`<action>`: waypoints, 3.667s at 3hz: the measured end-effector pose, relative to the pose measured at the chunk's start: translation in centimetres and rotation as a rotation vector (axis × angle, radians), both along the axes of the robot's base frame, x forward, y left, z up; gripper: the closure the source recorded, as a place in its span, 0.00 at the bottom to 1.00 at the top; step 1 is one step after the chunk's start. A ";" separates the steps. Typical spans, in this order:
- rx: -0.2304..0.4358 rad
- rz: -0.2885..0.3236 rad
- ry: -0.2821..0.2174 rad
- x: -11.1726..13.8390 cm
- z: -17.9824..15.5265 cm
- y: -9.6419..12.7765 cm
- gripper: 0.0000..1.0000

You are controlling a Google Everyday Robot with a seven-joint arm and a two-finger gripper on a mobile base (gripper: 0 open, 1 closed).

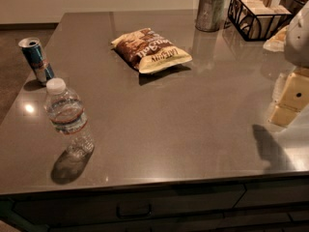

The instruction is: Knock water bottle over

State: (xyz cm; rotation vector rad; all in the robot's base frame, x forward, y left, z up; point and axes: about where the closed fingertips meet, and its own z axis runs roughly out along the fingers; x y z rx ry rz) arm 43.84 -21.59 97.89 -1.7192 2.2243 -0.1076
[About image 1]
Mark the grey metal utensil cup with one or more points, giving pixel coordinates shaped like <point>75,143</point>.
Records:
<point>209,15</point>

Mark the black wire condiment basket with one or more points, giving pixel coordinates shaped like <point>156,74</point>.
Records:
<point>257,20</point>

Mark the clear plastic water bottle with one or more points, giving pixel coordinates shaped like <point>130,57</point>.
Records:
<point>66,113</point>

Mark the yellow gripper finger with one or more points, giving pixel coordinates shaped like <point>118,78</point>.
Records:
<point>282,116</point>
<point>295,94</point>

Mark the dark drawer with handle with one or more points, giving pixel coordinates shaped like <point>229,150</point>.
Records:
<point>99,208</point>

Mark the blue silver energy drink can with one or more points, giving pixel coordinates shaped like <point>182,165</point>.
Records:
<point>36,58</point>

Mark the brown yellow chip bag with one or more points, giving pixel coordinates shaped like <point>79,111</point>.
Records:
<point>148,52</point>

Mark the dark right drawer front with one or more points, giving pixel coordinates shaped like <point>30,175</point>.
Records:
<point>275,193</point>

